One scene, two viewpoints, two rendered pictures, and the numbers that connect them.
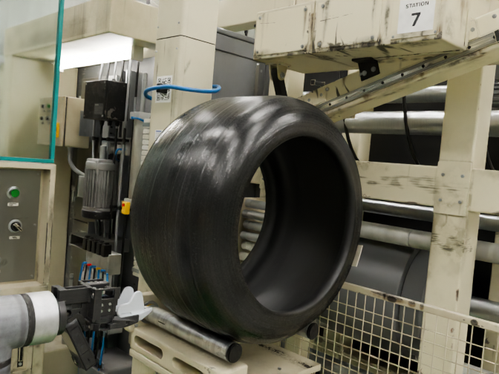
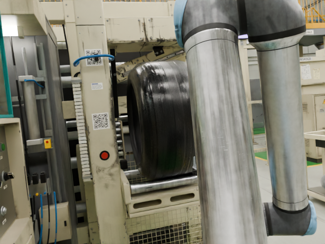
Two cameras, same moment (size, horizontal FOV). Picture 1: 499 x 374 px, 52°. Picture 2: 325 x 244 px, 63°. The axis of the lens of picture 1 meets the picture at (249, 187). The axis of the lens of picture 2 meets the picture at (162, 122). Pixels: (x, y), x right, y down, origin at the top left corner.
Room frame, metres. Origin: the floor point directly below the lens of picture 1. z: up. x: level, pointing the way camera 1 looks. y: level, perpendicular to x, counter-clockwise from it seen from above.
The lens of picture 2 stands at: (0.61, 1.17, 1.25)
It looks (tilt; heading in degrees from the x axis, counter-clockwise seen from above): 3 degrees down; 300
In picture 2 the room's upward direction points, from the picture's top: 6 degrees counter-clockwise
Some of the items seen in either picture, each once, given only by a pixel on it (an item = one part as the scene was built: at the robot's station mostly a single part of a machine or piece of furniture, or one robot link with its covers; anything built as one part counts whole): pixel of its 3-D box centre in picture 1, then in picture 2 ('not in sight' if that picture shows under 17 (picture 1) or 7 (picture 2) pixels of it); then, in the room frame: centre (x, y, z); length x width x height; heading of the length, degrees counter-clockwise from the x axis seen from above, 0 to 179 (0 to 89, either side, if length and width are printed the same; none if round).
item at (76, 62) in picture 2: (182, 90); (94, 59); (1.52, 0.22, 1.52); 0.19 x 0.19 x 0.06; 45
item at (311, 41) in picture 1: (360, 34); (153, 35); (1.47, -0.27, 1.71); 0.61 x 0.25 x 0.15; 45
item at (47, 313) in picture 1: (38, 317); not in sight; (0.90, 0.35, 1.02); 0.10 x 0.05 x 0.09; 44
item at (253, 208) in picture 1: (270, 243); (107, 145); (1.77, -0.09, 1.05); 0.20 x 0.15 x 0.30; 45
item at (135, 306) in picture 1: (137, 305); not in sight; (1.02, 0.20, 1.02); 0.09 x 0.03 x 0.06; 134
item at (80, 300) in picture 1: (83, 307); not in sight; (0.95, 0.29, 1.03); 0.12 x 0.08 x 0.09; 134
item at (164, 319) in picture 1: (187, 330); (165, 183); (1.25, 0.12, 0.90); 0.35 x 0.05 x 0.05; 45
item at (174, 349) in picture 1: (184, 355); (165, 197); (1.25, 0.13, 0.84); 0.36 x 0.09 x 0.06; 45
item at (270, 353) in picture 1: (225, 358); (158, 196); (1.35, 0.03, 0.80); 0.37 x 0.36 x 0.02; 135
